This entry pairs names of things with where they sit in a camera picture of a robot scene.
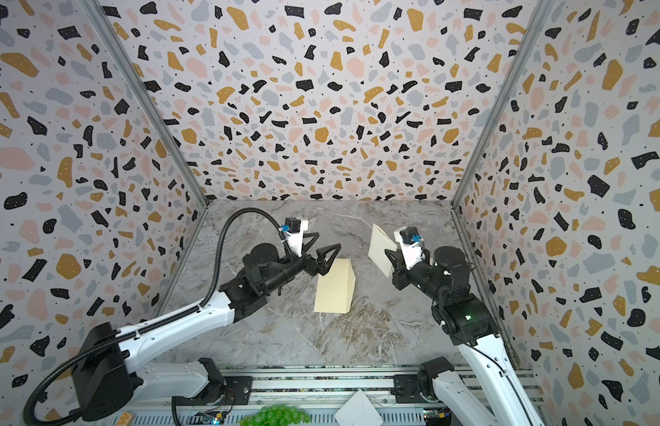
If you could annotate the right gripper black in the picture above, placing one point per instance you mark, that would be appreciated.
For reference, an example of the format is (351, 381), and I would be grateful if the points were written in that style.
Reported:
(402, 269)

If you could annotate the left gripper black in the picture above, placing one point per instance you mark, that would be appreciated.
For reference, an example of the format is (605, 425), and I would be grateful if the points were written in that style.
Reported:
(312, 268)

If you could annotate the cream yellow envelope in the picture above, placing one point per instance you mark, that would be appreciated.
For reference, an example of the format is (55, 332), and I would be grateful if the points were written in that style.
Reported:
(335, 290)

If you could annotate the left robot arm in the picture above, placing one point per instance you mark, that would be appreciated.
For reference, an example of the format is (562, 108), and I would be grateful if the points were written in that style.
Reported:
(118, 366)

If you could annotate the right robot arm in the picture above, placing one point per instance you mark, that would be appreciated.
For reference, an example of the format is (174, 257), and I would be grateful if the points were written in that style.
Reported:
(443, 276)

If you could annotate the small circuit board right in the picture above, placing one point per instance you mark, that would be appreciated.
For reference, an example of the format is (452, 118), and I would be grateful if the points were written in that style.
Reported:
(437, 417)

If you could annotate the small circuit board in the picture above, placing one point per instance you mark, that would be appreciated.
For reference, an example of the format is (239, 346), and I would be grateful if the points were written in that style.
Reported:
(210, 417)
(437, 417)

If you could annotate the green grape bunch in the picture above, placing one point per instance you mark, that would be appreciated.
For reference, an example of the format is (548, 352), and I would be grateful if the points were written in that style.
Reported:
(278, 415)

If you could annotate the small circuit board left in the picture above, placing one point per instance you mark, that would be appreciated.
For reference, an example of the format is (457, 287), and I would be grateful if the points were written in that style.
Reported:
(210, 417)

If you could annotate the small wooden block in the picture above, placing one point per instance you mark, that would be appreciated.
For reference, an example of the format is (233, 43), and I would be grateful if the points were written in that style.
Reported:
(125, 419)

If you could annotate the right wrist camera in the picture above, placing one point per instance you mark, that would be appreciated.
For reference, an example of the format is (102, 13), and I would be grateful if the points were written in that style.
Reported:
(411, 245)

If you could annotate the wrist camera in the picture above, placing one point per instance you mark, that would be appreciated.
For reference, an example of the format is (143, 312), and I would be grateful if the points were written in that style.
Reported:
(411, 245)
(294, 230)

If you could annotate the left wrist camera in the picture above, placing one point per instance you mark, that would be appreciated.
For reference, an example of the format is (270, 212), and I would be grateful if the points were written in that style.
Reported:
(294, 230)

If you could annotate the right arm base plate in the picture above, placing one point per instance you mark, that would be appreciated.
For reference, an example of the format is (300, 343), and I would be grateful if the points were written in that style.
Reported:
(413, 389)

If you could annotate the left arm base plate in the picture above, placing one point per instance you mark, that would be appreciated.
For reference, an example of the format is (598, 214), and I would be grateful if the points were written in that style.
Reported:
(232, 391)

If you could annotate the left aluminium corner post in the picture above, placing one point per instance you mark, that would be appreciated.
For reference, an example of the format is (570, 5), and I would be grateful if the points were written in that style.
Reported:
(95, 14)

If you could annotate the aluminium corner post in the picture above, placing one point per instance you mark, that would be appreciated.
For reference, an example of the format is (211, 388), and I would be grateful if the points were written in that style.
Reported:
(536, 23)
(95, 14)

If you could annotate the right aluminium corner post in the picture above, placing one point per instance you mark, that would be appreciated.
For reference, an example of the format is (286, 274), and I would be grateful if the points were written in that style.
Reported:
(536, 23)

